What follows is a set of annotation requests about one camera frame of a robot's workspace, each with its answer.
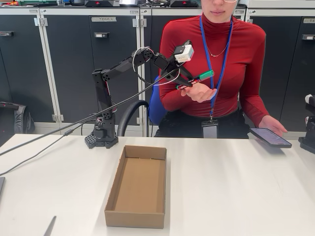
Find grey team tape label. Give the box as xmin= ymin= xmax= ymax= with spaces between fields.
xmin=91 ymin=16 xmax=117 ymax=22

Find blue office chair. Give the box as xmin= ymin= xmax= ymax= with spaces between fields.
xmin=117 ymin=75 xmax=249 ymax=138

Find red white servo wire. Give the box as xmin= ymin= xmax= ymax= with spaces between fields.
xmin=132 ymin=47 xmax=181 ymax=87

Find person's left forearm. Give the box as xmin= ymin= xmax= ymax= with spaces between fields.
xmin=240 ymin=93 xmax=271 ymax=126

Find black device with red triangle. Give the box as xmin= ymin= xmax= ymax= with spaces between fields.
xmin=170 ymin=0 xmax=199 ymax=7
xmin=85 ymin=0 xmax=121 ymax=7

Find green marker pen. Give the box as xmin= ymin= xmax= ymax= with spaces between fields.
xmin=175 ymin=70 xmax=215 ymax=91

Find black smartphone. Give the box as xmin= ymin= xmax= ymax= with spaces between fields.
xmin=249 ymin=127 xmax=293 ymax=148

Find black bag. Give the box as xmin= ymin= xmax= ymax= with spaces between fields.
xmin=0 ymin=101 xmax=36 ymax=135

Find brown cardboard box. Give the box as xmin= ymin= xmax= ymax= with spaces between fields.
xmin=104 ymin=145 xmax=167 ymax=229

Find dark-door metal cabinet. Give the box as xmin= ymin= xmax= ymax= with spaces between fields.
xmin=39 ymin=7 xmax=142 ymax=137
xmin=0 ymin=7 xmax=44 ymax=135
xmin=246 ymin=7 xmax=315 ymax=133
xmin=139 ymin=7 xmax=247 ymax=137

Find white gripper camera box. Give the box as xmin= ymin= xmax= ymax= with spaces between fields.
xmin=173 ymin=40 xmax=195 ymax=63

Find person's right forearm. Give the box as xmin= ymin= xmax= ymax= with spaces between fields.
xmin=159 ymin=82 xmax=191 ymax=111

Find thick black camera cable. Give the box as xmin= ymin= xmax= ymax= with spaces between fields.
xmin=0 ymin=68 xmax=182 ymax=157

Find thin grey power cable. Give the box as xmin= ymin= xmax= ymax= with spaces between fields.
xmin=0 ymin=113 xmax=98 ymax=177

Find grey badge holder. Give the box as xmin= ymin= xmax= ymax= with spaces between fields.
xmin=201 ymin=119 xmax=219 ymax=139

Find person in red turtleneck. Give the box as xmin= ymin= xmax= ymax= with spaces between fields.
xmin=154 ymin=0 xmax=271 ymax=140

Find blue lanyard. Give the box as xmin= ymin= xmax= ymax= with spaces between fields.
xmin=199 ymin=16 xmax=233 ymax=122

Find thin gold necklace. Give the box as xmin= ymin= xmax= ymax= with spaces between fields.
xmin=205 ymin=41 xmax=229 ymax=58

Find green crate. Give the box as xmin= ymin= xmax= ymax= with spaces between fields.
xmin=19 ymin=0 xmax=59 ymax=6

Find person's right hand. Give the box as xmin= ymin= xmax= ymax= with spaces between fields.
xmin=181 ymin=84 xmax=219 ymax=103

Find person's left hand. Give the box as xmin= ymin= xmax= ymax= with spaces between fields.
xmin=258 ymin=114 xmax=288 ymax=135

